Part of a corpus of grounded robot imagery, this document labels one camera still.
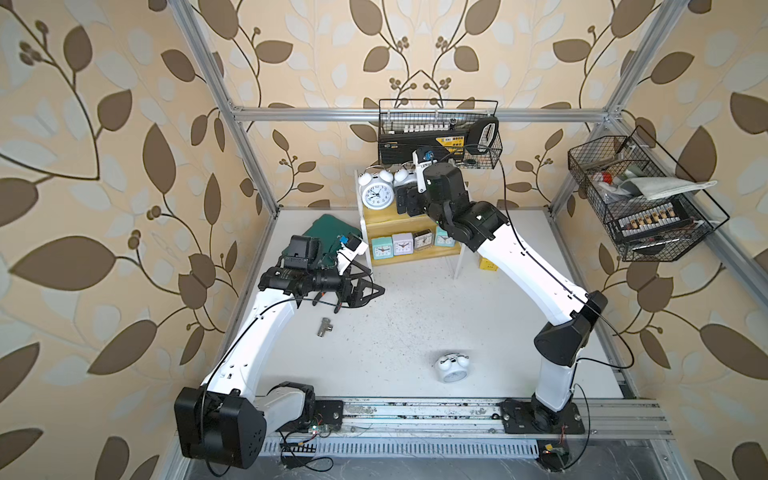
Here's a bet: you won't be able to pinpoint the mint square alarm clock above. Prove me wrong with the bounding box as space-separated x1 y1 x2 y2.
371 236 394 260

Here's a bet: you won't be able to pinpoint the socket set tray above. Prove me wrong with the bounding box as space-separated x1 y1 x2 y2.
612 201 695 240

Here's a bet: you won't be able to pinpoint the green plastic tool case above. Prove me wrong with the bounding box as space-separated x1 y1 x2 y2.
303 214 362 267

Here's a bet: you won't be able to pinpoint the orange black pliers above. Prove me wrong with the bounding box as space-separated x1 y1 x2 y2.
312 292 349 314

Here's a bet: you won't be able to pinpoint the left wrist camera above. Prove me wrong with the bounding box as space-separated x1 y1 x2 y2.
335 234 369 274

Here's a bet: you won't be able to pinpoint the black wire basket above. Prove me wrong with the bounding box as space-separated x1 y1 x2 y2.
377 97 503 169
568 126 730 263

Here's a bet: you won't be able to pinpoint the clear square alarm clock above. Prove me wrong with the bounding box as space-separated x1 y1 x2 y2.
413 229 434 251

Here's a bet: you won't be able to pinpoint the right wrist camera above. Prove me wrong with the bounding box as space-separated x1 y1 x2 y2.
412 146 437 193

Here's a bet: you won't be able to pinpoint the white twin-bell clock front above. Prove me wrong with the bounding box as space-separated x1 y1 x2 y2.
433 353 470 383

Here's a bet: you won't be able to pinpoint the black wire basket back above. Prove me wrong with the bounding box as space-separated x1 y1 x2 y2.
377 97 503 169

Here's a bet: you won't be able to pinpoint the black yellow tool box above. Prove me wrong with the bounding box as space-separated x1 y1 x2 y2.
378 116 503 169

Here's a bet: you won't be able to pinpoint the wooden two-tier shelf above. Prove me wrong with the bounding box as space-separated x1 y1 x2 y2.
356 168 466 279

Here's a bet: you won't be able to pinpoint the white papers in basket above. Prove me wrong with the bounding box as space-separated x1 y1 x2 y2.
618 177 717 201

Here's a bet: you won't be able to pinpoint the small grey metal clip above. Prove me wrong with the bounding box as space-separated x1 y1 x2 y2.
317 318 333 338

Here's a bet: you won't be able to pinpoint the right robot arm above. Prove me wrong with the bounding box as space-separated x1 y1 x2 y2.
394 162 607 434

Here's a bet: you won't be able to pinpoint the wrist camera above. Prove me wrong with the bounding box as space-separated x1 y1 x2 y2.
412 146 437 193
335 234 369 274

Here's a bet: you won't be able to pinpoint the yellow cube box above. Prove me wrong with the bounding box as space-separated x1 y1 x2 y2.
479 257 498 271

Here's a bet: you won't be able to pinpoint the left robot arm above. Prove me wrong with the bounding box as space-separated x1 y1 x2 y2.
174 234 385 469

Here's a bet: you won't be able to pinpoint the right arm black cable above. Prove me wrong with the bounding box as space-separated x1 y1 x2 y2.
431 143 636 469

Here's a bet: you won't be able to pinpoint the white twin-bell clock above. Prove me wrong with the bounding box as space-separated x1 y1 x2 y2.
393 168 417 188
433 353 470 383
358 170 395 211

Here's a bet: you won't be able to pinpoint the black wire basket right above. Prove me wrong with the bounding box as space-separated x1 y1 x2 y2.
568 126 730 263

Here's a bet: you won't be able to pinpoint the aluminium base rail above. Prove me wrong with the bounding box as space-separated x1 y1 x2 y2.
267 397 673 440

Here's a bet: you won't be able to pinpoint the lilac square alarm clock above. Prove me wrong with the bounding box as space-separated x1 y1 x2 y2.
392 232 414 257

